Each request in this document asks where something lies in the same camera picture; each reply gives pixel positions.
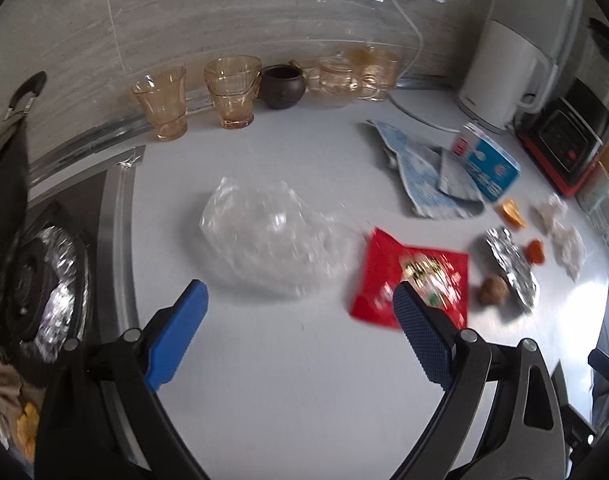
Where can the clear glass teapot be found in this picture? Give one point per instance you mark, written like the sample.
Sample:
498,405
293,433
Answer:
337,81

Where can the amber glass mug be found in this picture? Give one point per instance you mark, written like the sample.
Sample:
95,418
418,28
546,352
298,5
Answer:
379,72

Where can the red snack packet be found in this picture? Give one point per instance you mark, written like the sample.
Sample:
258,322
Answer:
384,280

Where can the crumpled aluminium foil piece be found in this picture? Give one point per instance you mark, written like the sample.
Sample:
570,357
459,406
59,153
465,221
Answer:
511,262

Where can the gas stove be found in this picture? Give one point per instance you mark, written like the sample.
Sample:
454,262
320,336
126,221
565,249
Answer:
109,260

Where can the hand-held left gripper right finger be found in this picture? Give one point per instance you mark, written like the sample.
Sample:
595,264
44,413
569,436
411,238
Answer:
424,332

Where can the foil burner liner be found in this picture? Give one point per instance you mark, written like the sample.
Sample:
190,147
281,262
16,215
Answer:
59,280

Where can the blue and white carton box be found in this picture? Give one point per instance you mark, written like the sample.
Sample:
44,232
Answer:
491,165

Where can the orange peel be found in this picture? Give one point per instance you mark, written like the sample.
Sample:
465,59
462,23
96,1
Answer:
513,212

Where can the beige cloth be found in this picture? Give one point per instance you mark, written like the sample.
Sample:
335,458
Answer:
4,390

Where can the brown ceramic pot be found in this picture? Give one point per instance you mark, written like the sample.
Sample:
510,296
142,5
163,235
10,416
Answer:
282,87

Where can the plain amber glass cup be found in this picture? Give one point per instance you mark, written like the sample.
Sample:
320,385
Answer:
160,105

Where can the blue printed wrapper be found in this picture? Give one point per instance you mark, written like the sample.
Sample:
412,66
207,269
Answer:
412,175

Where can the clear plastic bag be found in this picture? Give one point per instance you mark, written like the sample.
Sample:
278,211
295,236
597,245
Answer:
279,240

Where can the white electric kettle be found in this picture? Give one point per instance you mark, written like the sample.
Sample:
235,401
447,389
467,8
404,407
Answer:
504,82

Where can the ribbed amber glass cup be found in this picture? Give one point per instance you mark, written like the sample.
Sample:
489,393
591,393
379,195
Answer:
233,91

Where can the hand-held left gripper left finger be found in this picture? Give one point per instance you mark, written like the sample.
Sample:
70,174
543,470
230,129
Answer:
180,330

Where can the crumpled white tissue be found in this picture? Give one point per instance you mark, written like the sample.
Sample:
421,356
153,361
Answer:
551,210
568,250

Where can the small red-orange peel piece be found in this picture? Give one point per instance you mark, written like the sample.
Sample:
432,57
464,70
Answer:
535,251

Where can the grey paper piece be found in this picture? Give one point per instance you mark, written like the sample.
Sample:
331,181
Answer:
457,180

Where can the walnut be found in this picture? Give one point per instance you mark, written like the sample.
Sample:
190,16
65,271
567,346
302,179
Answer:
493,290

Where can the black pan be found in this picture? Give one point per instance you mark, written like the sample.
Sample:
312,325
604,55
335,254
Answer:
9,170

